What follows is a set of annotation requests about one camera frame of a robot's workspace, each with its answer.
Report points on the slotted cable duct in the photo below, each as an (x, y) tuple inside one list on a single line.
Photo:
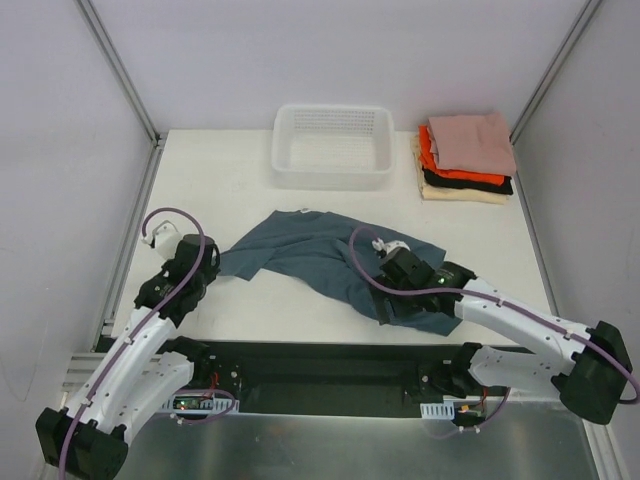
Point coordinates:
[(438, 411), (199, 405)]

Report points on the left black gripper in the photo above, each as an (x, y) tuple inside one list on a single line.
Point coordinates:
[(198, 248)]

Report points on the left slotted cable duct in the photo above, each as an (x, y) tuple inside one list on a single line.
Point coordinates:
[(199, 405)]

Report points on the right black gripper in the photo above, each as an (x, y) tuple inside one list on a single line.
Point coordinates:
[(396, 301)]

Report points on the black folded t shirt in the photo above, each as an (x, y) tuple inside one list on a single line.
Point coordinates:
[(504, 188)]

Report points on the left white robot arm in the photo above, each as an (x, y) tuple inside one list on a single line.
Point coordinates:
[(90, 437)]

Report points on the right aluminium frame post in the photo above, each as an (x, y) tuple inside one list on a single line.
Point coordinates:
[(579, 26)]

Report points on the white plastic basket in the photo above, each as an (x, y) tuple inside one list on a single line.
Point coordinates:
[(332, 147)]

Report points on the blue-grey t shirt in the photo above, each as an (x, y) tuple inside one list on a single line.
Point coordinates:
[(312, 247)]

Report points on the cream folded t shirt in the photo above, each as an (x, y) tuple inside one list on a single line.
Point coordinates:
[(429, 192)]

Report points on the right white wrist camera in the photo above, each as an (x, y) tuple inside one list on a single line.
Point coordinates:
[(383, 248)]

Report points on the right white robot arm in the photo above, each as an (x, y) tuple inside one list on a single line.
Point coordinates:
[(586, 368)]

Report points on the left aluminium frame post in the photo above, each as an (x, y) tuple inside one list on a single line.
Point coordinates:
[(107, 47)]

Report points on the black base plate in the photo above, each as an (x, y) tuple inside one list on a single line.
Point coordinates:
[(377, 381)]

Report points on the aluminium front rail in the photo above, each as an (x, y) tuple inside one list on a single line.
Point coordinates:
[(80, 369)]

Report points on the aluminium frame post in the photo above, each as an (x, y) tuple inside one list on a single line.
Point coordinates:
[(107, 47), (579, 26)]

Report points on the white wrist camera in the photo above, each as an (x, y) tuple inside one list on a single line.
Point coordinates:
[(163, 239), (383, 248)]

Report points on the right slotted cable duct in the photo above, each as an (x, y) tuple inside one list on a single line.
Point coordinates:
[(438, 411)]

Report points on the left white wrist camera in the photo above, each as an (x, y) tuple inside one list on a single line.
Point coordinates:
[(163, 239)]

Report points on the pink folded t shirt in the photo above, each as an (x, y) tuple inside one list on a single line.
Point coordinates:
[(473, 143)]

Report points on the orange folded t shirt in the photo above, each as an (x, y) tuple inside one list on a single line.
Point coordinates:
[(427, 160)]

